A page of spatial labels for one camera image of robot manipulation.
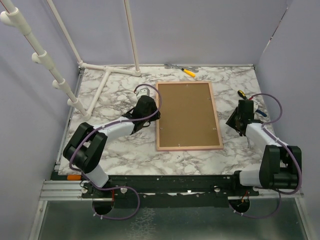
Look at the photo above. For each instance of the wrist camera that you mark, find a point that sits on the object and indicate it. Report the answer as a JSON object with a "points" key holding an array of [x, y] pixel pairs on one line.
{"points": [[142, 92], [255, 106]]}

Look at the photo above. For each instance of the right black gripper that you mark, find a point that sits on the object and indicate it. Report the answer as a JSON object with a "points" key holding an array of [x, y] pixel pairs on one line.
{"points": [[230, 121]]}

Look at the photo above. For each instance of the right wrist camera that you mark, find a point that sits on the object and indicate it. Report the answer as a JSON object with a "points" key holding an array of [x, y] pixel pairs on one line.
{"points": [[255, 106]]}

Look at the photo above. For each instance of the white pvc pipe rack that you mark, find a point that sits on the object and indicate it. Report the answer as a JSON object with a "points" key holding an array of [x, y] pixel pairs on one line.
{"points": [[26, 91]]}

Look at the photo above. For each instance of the pink picture frame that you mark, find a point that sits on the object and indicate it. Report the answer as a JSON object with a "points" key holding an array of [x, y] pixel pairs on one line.
{"points": [[188, 117]]}

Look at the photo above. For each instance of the blue handled pliers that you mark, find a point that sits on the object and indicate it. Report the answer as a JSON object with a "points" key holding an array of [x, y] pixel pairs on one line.
{"points": [[258, 111]]}

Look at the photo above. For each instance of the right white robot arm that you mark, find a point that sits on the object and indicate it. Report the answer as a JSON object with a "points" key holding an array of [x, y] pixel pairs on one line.
{"points": [[280, 166]]}

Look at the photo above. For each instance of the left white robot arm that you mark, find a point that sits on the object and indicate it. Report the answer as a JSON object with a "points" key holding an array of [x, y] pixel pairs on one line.
{"points": [[85, 148]]}

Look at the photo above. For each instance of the clear tester screwdriver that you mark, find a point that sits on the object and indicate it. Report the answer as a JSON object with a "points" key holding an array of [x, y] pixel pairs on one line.
{"points": [[248, 143]]}

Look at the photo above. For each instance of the yellow handled screwdriver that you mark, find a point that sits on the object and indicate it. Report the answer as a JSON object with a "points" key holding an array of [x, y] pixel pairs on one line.
{"points": [[188, 72]]}

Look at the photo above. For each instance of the black yellow screwdriver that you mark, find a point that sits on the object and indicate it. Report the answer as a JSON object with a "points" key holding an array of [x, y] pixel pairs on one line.
{"points": [[242, 94]]}

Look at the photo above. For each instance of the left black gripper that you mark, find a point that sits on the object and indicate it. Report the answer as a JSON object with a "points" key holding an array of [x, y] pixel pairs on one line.
{"points": [[155, 117]]}

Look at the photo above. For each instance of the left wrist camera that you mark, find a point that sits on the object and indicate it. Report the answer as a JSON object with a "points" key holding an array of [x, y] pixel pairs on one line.
{"points": [[142, 92]]}

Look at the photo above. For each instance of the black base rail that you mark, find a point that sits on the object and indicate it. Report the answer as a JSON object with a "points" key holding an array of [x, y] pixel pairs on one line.
{"points": [[169, 191]]}

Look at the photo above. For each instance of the silver wrench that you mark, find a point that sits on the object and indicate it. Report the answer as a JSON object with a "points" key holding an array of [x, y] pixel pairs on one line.
{"points": [[189, 68]]}

